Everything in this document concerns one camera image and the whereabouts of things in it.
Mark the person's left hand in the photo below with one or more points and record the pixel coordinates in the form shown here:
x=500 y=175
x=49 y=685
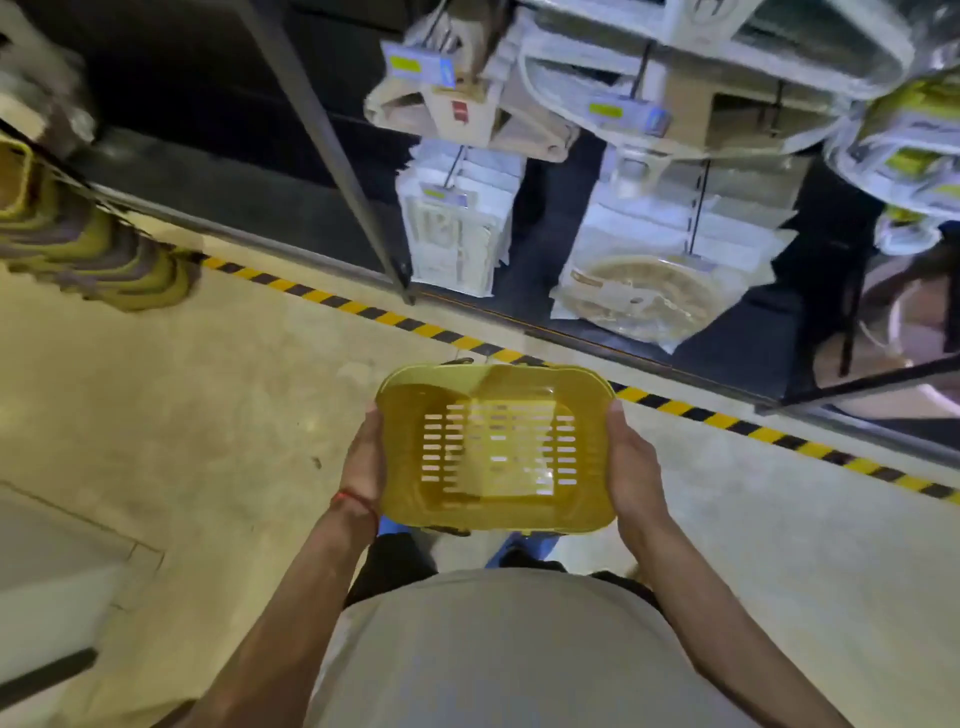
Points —
x=364 y=465

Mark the person's right hand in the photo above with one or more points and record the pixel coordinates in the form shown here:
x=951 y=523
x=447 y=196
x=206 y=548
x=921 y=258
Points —
x=637 y=480

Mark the stack of nested baskets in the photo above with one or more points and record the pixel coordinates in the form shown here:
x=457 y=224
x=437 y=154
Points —
x=97 y=255

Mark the black metal shelf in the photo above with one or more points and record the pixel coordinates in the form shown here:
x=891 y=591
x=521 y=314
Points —
x=225 y=150

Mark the person's left forearm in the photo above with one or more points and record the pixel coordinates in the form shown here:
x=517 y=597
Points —
x=285 y=622

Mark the person's right forearm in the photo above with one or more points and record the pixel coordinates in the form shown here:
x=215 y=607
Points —
x=720 y=622

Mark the blue left slipper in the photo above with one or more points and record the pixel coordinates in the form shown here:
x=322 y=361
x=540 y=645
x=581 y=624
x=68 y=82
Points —
x=391 y=527

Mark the blue slipper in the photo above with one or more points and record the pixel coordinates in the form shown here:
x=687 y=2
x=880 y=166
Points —
x=525 y=546
x=391 y=527

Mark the black trousers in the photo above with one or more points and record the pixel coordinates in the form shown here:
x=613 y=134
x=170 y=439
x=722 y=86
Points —
x=390 y=562

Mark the blue right slipper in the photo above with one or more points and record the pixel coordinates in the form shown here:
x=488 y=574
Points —
x=525 y=546

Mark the white shirt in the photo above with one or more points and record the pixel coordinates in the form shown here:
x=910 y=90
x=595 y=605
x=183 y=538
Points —
x=510 y=652

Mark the blue yellow price tag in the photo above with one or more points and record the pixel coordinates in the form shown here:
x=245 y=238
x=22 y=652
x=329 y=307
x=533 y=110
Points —
x=626 y=116
x=448 y=195
x=416 y=61

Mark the pinkish brown round item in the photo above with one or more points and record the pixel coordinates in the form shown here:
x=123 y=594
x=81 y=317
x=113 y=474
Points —
x=900 y=337

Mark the yellow grey display platform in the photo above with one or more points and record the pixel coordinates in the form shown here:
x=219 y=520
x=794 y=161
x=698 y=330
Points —
x=52 y=585

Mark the beige plastic hangers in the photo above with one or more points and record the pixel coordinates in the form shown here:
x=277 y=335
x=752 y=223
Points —
x=525 y=120

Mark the white yellow packaged goods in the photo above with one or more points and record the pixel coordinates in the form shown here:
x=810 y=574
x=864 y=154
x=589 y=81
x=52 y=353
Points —
x=907 y=142

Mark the black bar white post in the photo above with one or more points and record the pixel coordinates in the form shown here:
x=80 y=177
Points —
x=45 y=679

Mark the white oval frame goods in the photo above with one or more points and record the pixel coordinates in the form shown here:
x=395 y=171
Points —
x=750 y=45

